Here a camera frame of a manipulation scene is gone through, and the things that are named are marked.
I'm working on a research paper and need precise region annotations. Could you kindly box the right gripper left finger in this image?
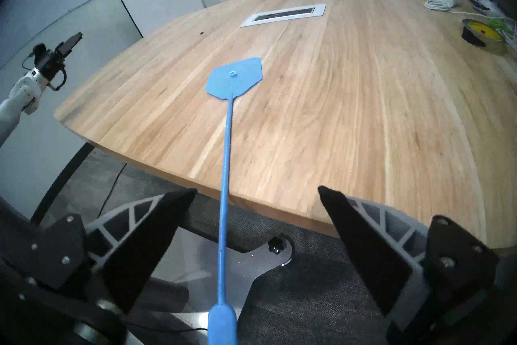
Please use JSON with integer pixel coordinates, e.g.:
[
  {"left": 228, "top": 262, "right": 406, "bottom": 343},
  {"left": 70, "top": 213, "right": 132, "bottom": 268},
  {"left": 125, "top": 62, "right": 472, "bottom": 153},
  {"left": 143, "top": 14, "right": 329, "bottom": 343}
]
[{"left": 14, "top": 188, "right": 198, "bottom": 315}]

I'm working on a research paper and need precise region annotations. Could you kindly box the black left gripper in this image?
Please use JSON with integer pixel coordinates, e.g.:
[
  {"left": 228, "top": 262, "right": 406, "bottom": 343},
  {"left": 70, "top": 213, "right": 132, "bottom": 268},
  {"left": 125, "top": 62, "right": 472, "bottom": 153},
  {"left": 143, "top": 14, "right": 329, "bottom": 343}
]
[{"left": 34, "top": 32, "right": 83, "bottom": 84}]

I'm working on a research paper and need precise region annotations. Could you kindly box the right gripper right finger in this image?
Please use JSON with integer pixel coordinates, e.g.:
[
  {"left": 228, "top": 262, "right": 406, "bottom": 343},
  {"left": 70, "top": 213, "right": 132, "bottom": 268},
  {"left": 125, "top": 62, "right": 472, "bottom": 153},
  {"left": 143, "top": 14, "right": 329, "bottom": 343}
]
[{"left": 318, "top": 185, "right": 500, "bottom": 332}]

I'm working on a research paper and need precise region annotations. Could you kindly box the blue plastic fly swatter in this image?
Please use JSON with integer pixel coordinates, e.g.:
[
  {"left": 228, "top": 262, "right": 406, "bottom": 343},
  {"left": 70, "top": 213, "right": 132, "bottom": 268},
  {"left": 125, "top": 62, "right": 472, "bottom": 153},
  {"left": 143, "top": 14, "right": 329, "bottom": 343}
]
[{"left": 205, "top": 57, "right": 263, "bottom": 345}]

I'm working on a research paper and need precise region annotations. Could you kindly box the silver table power outlet box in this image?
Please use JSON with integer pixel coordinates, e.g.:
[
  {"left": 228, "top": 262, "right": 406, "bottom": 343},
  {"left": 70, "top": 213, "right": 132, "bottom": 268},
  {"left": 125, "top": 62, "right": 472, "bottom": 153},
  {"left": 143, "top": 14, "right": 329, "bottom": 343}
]
[{"left": 240, "top": 3, "right": 327, "bottom": 28}]

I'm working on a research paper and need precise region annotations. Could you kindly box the black yellow tape roll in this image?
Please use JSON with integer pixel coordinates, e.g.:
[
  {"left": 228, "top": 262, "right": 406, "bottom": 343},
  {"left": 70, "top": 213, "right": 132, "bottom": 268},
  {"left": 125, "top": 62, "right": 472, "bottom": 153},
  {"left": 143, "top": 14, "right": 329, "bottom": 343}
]
[{"left": 462, "top": 18, "right": 507, "bottom": 56}]

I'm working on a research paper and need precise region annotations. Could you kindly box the white plastic bag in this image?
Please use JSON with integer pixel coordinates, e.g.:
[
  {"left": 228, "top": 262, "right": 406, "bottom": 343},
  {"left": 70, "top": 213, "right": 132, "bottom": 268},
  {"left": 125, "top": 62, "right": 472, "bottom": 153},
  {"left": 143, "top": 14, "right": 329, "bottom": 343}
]
[{"left": 473, "top": 0, "right": 505, "bottom": 19}]

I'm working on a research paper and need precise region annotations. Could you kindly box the black floor cable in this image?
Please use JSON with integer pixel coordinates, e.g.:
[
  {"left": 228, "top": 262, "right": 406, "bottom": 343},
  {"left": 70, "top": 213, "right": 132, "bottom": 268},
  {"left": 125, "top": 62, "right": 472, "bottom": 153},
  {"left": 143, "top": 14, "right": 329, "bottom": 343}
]
[{"left": 107, "top": 162, "right": 128, "bottom": 207}]

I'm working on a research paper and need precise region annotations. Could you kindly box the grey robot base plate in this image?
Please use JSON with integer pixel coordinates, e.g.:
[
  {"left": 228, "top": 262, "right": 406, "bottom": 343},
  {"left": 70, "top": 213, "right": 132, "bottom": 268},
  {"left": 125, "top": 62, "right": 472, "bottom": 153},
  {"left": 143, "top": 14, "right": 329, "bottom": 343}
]
[{"left": 149, "top": 236, "right": 295, "bottom": 332}]

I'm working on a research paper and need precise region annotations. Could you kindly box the white charging cable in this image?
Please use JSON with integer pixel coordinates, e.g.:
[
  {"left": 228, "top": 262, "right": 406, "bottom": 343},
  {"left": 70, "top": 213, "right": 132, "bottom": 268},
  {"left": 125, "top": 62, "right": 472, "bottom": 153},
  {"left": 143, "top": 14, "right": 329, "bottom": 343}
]
[{"left": 424, "top": 0, "right": 517, "bottom": 52}]

